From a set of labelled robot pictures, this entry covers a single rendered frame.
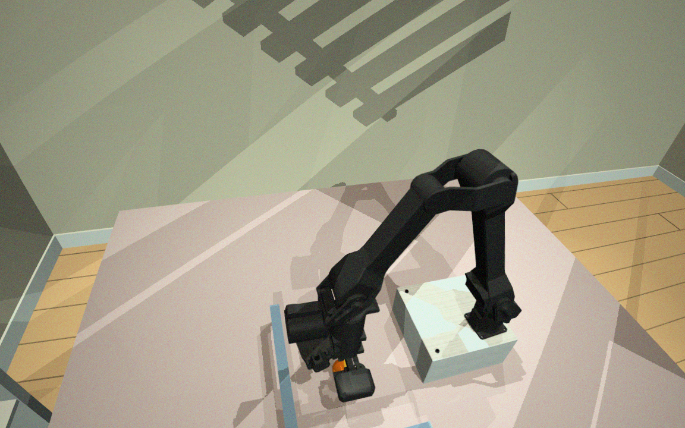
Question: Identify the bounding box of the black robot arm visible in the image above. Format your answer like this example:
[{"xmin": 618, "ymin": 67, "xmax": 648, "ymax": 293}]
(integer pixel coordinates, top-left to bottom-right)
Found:
[{"xmin": 284, "ymin": 149, "xmax": 522, "ymax": 372}]

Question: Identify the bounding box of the blue flat bar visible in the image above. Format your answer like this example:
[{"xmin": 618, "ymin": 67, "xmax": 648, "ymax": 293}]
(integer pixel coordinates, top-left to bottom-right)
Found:
[{"xmin": 269, "ymin": 304, "xmax": 432, "ymax": 428}]

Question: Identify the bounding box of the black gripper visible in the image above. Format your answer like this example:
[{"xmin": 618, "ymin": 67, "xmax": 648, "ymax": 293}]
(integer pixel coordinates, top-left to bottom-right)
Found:
[{"xmin": 329, "ymin": 327, "xmax": 376, "ymax": 402}]

